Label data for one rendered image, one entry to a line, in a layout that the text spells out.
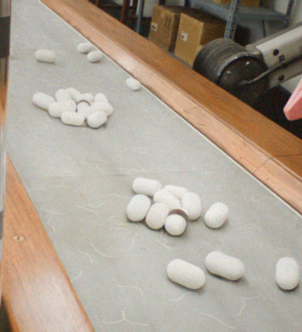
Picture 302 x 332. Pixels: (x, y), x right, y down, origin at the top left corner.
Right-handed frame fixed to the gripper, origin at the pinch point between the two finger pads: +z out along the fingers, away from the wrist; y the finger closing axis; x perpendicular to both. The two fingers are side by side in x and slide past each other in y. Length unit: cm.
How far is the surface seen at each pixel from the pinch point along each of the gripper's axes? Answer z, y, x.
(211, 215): 13.6, 2.5, 2.4
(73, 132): 20.5, -22.8, -0.7
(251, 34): -102, -251, 154
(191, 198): 14.1, -0.2, 1.4
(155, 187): 16.3, -4.2, 0.4
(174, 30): -66, -283, 134
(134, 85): 7.8, -39.1, 8.7
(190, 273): 18.7, 10.8, -2.1
